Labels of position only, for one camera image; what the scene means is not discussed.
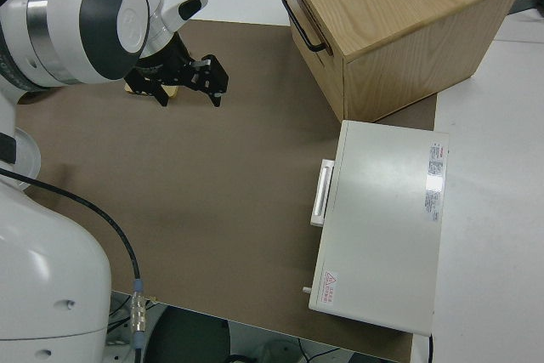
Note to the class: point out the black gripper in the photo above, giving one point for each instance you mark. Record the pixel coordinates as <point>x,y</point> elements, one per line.
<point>161,65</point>

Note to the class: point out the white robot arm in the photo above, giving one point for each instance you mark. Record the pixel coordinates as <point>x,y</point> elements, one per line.
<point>64,18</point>

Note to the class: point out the wooden mug tree stand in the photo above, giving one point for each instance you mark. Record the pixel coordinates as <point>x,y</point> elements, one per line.
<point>173,92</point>

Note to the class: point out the wooden drawer box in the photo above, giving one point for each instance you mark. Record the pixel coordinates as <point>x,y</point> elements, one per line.
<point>404,31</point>

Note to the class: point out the white toaster oven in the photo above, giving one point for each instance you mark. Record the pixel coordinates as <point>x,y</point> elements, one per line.
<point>382,218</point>

